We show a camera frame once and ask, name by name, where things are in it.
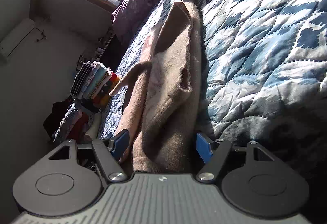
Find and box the beige fleece sweater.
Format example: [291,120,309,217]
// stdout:
[113,0,202,173]

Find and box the grey folded clothes pile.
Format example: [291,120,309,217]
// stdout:
[53,103,83,144]

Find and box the striped folded clothes stack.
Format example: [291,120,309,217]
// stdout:
[70,61,113,100]

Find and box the beige rolled towel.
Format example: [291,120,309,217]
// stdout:
[84,113,101,142]

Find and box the red yellow folded item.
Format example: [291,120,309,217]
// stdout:
[93,73,120,109]

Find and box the purple rolled duvet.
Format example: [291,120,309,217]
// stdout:
[111,0,160,45]

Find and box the white air conditioner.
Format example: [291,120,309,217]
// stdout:
[1,18,35,62]

